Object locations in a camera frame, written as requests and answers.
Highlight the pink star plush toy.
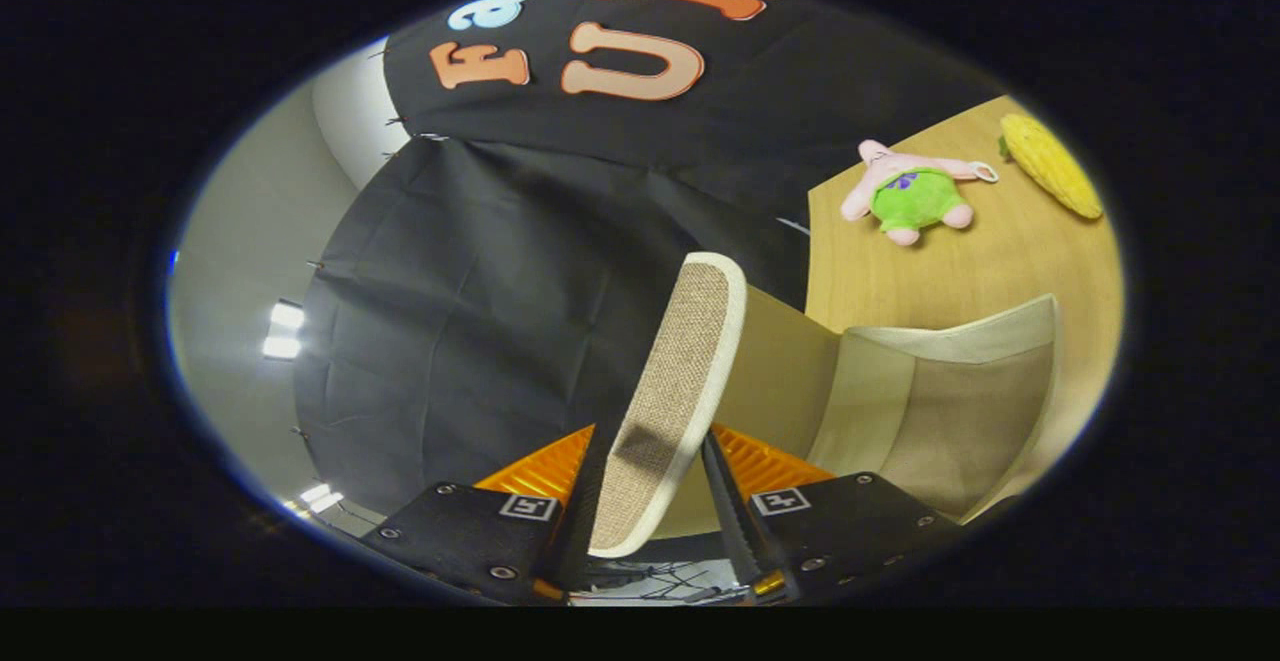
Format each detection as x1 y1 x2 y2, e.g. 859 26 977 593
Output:
840 139 999 247

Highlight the yellow pineapple plush toy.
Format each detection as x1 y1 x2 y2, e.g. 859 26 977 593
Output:
998 113 1104 220

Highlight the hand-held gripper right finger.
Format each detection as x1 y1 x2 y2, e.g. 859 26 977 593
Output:
700 424 966 606

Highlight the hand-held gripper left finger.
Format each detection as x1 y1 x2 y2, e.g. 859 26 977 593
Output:
360 424 609 608

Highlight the black cables bundle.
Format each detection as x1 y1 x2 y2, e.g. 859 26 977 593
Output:
590 559 746 604

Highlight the beige fabric storage box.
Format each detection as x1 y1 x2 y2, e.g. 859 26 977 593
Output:
650 284 1059 540

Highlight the twin strip ceiling light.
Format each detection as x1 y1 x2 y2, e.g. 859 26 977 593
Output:
262 299 307 360

